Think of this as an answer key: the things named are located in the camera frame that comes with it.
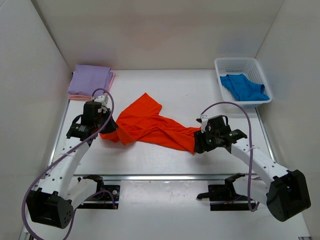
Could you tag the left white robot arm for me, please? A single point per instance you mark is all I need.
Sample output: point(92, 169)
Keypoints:
point(53, 203)

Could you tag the blue t-shirt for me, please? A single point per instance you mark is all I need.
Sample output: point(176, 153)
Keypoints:
point(243, 89)

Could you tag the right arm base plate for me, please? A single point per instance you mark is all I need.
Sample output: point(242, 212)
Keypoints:
point(223, 197)

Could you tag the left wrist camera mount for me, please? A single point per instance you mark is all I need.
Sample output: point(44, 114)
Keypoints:
point(103, 99)

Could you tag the orange t-shirt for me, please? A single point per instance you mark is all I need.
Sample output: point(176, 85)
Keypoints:
point(141, 122)

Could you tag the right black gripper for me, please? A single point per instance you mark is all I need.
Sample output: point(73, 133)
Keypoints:
point(200, 146)

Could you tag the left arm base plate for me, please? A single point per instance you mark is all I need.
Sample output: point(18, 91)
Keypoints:
point(106, 197)

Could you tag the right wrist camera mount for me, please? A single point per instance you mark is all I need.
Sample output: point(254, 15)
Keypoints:
point(203, 120)

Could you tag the folded purple t-shirt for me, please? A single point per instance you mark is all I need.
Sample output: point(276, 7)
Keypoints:
point(87, 78)

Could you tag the folded pink t-shirt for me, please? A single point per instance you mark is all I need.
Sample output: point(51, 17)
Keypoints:
point(81, 97)

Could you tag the white plastic basket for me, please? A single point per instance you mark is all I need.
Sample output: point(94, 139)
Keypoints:
point(247, 66)

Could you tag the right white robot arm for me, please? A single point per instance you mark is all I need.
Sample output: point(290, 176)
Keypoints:
point(282, 191)

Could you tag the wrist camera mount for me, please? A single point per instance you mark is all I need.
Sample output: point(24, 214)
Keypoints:
point(103, 99)
point(203, 120)

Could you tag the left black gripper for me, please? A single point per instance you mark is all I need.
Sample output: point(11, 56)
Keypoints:
point(112, 126)

